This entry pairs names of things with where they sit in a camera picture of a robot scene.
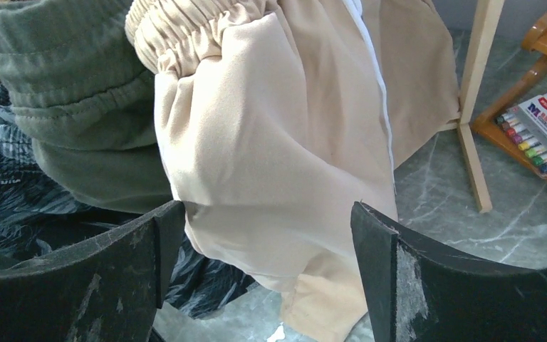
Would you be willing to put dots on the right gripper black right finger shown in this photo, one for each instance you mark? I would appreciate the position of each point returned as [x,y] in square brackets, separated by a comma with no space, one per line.
[419,289]

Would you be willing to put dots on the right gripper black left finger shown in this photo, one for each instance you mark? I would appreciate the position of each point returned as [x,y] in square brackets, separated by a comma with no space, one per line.
[106,288]

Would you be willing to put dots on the dark leaf-print shorts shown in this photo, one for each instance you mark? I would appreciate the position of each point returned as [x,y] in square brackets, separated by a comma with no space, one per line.
[38,216]

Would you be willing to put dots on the olive green shorts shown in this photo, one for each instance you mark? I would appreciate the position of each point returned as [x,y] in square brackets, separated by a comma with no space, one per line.
[80,93]

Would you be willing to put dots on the beige shorts with white stripe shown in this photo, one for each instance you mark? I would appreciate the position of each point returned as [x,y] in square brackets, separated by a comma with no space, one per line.
[274,117]

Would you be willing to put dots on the marker pen set pack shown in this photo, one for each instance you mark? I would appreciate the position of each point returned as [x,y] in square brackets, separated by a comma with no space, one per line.
[525,125]

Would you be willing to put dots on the wooden clothes rack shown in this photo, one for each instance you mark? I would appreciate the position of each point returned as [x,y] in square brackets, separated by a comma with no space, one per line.
[486,19]

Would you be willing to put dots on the orange wooden shelf rack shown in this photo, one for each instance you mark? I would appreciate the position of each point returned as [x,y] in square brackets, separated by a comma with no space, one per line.
[488,124]

